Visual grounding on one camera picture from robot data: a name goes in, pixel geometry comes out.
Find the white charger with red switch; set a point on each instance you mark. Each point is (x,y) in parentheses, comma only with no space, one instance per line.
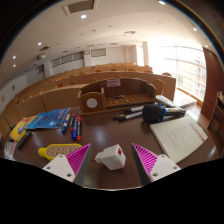
(111,158)

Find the rows of wooden seats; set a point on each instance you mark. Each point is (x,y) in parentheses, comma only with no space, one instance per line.
(56,96)

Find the yellow book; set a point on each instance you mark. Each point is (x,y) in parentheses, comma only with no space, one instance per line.
(20,128)

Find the ceiling projector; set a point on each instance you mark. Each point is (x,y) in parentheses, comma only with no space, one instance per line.
(40,56)

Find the ceiling lights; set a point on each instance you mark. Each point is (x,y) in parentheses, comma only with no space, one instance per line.
(83,16)

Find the black marker pen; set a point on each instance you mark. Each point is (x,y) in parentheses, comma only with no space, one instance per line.
(131,116)

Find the black remote control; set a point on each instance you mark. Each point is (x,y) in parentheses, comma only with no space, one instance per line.
(23,140)

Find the red marker pen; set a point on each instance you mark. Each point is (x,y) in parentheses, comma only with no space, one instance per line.
(72,122)
(79,129)

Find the blue book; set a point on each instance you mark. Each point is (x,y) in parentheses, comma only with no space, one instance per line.
(50,119)

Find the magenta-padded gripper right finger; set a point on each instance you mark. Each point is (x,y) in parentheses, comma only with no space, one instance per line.
(160,166)

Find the black foam handheld microphone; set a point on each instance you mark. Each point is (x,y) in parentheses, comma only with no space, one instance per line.
(151,113)

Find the white book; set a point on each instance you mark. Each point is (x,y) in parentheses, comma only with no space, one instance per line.
(178,136)

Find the ceiling air vent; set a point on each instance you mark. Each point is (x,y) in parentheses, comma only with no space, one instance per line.
(80,6)

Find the white flat remote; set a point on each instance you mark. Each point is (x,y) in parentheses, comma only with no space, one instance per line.
(165,101)

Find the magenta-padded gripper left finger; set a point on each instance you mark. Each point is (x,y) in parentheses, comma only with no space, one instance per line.
(61,166)

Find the wooden desk organizer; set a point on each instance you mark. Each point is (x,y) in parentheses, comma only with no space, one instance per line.
(100,96)

